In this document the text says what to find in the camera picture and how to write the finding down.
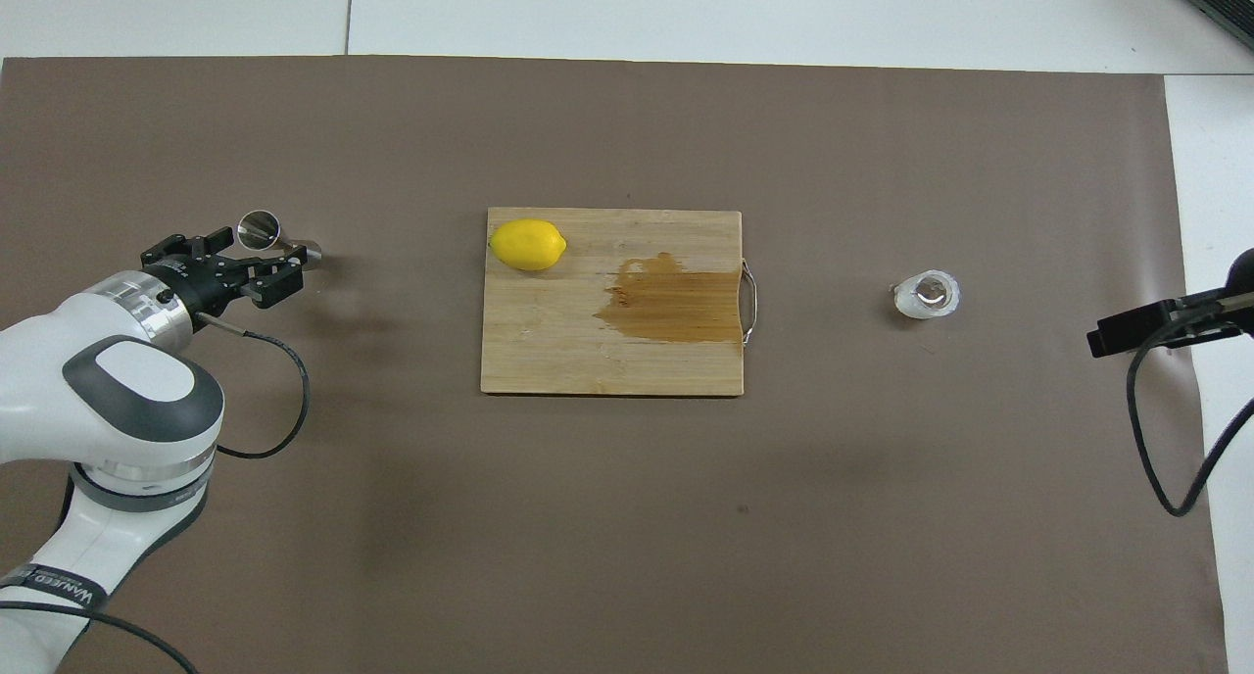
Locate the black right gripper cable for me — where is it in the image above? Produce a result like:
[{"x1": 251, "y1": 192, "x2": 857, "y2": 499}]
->
[{"x1": 1126, "y1": 316, "x2": 1254, "y2": 518}]

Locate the yellow lemon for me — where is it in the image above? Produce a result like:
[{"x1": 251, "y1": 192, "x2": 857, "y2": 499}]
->
[{"x1": 489, "y1": 218, "x2": 568, "y2": 272}]

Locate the steel double jigger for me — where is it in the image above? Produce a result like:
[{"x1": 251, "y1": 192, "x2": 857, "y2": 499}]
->
[{"x1": 236, "y1": 210, "x2": 324, "y2": 268}]

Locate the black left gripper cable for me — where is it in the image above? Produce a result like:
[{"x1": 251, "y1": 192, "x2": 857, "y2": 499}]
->
[{"x1": 0, "y1": 312, "x2": 313, "y2": 674}]

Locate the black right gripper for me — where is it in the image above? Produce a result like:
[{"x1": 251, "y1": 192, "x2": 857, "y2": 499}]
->
[{"x1": 1085, "y1": 248, "x2": 1254, "y2": 359}]

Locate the brown table mat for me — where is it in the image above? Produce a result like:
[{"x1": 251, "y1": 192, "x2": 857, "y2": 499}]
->
[{"x1": 0, "y1": 55, "x2": 1231, "y2": 674}]

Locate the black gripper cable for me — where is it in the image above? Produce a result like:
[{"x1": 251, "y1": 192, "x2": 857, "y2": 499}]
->
[
  {"x1": 1126, "y1": 316, "x2": 1254, "y2": 518},
  {"x1": 0, "y1": 312, "x2": 313, "y2": 674}
]

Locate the small clear glass cup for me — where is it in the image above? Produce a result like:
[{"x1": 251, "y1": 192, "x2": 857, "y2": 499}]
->
[{"x1": 892, "y1": 269, "x2": 961, "y2": 320}]

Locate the wooden cutting board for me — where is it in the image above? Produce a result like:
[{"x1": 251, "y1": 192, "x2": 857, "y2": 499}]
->
[{"x1": 480, "y1": 207, "x2": 760, "y2": 398}]

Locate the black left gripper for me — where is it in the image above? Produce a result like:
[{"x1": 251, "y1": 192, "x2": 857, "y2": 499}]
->
[{"x1": 140, "y1": 227, "x2": 307, "y2": 314}]

